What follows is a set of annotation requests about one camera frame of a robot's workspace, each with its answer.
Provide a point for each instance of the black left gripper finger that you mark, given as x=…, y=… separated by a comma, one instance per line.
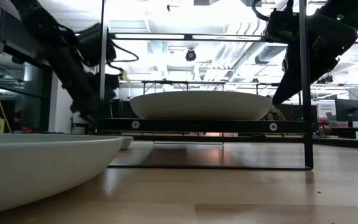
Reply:
x=89, y=115

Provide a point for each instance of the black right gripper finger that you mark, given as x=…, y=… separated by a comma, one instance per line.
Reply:
x=291, y=85

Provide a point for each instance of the small white bowl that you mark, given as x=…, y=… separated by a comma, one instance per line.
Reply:
x=128, y=142

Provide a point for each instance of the large deep white plate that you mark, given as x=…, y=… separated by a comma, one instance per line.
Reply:
x=42, y=168

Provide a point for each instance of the wide white plate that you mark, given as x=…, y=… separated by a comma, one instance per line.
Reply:
x=197, y=105

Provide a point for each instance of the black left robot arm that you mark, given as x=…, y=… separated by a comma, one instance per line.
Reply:
x=51, y=46

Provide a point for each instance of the black metal shelf rack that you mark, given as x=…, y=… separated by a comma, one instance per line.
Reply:
x=204, y=126

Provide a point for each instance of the small black ceiling spotlight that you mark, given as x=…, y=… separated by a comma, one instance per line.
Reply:
x=327, y=78

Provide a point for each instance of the black partition panel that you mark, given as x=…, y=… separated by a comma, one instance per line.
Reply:
x=121, y=109

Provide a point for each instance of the white sign board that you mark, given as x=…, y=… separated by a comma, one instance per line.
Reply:
x=326, y=109

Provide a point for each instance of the dark glass cabinet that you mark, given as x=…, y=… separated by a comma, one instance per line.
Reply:
x=26, y=102

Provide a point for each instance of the black computer monitor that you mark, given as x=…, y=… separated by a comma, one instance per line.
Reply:
x=347, y=109

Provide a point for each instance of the small red object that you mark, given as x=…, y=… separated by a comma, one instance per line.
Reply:
x=26, y=130

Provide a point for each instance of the yellow-green small object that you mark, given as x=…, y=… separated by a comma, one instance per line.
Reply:
x=0, y=123

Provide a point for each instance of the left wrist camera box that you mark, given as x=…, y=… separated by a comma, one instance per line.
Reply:
x=93, y=43

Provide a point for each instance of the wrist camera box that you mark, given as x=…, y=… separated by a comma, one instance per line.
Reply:
x=93, y=43
x=280, y=28

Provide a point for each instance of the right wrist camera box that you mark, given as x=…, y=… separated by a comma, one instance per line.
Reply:
x=280, y=28

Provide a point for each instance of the overhead light strip rail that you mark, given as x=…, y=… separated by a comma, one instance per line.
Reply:
x=151, y=36

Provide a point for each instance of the round black ceiling camera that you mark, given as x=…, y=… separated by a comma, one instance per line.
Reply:
x=190, y=55

